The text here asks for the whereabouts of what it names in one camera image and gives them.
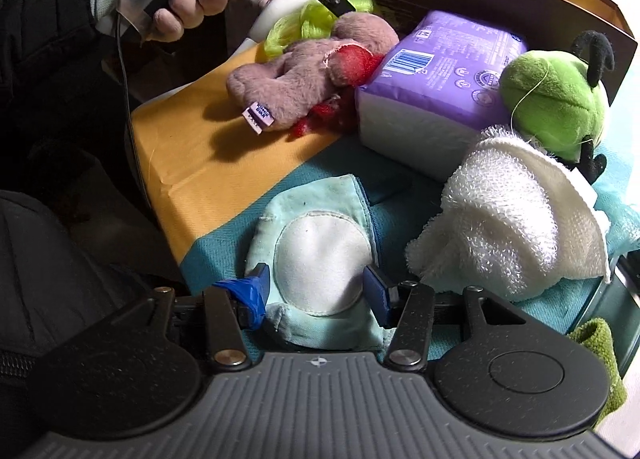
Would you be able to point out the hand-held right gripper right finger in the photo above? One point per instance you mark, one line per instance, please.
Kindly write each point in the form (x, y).
(377, 294)

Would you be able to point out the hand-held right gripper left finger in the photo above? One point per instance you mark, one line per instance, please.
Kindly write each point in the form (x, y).
(252, 291)

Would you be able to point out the neon green fuzzy toy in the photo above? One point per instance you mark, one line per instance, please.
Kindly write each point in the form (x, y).
(300, 29)

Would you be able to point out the light blue fabric pouch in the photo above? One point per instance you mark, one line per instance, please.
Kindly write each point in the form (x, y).
(320, 254)

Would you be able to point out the pink plush toy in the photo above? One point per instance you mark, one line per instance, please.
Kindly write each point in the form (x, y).
(300, 71)

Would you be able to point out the person's left hand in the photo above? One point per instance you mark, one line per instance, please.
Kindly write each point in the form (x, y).
(187, 6)

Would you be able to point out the purple tissue pack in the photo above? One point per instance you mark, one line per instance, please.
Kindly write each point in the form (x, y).
(425, 109)

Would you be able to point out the green fuzzy cloth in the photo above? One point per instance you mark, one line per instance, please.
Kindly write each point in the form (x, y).
(600, 351)

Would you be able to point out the teal mesh cloth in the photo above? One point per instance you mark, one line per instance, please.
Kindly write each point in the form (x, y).
(622, 234)

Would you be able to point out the green plush toy black antennae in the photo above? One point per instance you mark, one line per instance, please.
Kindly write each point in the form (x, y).
(550, 89)

